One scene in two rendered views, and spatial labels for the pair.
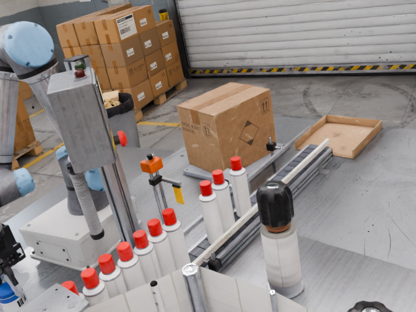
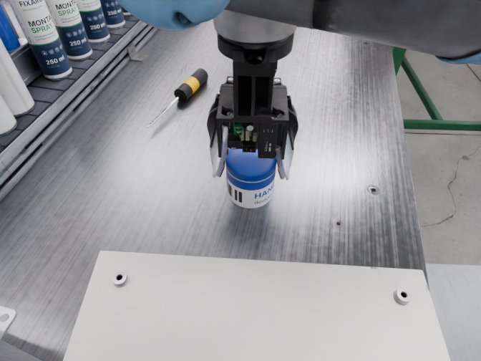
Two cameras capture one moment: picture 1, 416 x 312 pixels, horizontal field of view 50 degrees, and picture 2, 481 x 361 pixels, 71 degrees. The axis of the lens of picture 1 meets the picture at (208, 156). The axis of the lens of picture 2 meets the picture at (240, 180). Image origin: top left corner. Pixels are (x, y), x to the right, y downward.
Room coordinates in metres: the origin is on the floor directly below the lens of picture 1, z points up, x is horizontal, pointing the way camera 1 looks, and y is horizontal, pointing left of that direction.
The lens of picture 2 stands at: (1.33, 0.46, 1.21)
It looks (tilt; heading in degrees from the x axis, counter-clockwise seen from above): 47 degrees down; 149
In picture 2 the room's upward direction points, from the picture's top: straight up
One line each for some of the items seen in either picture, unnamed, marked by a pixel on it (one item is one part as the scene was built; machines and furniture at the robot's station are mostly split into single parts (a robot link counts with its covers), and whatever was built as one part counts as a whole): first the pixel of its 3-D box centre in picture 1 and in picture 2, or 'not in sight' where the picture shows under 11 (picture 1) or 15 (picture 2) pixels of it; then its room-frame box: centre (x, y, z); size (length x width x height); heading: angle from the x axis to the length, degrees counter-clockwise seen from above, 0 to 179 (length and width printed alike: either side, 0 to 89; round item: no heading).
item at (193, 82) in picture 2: not in sight; (177, 97); (0.79, 0.65, 0.84); 0.20 x 0.03 x 0.03; 124
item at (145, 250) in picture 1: (148, 265); not in sight; (0.91, 0.20, 0.98); 0.05 x 0.05 x 0.20
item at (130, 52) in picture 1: (126, 59); not in sight; (5.42, 0.74, 0.57); 1.20 x 0.85 x 1.14; 149
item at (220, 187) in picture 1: (222, 201); not in sight; (1.15, -0.02, 0.98); 0.05 x 0.05 x 0.20
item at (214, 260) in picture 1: (215, 268); not in sight; (0.97, 0.04, 0.89); 0.03 x 0.03 x 0.12; 46
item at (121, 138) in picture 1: (119, 139); not in sight; (0.94, 0.19, 1.33); 0.04 x 0.03 x 0.04; 11
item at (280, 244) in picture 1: (279, 238); not in sight; (0.86, -0.13, 1.03); 0.09 x 0.09 x 0.30
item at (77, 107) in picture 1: (83, 117); not in sight; (0.98, 0.26, 1.38); 0.17 x 0.10 x 0.19; 11
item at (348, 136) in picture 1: (338, 134); not in sight; (1.71, -0.57, 0.85); 0.30 x 0.26 x 0.04; 136
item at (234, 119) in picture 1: (228, 127); not in sight; (1.71, -0.10, 0.99); 0.30 x 0.24 x 0.27; 124
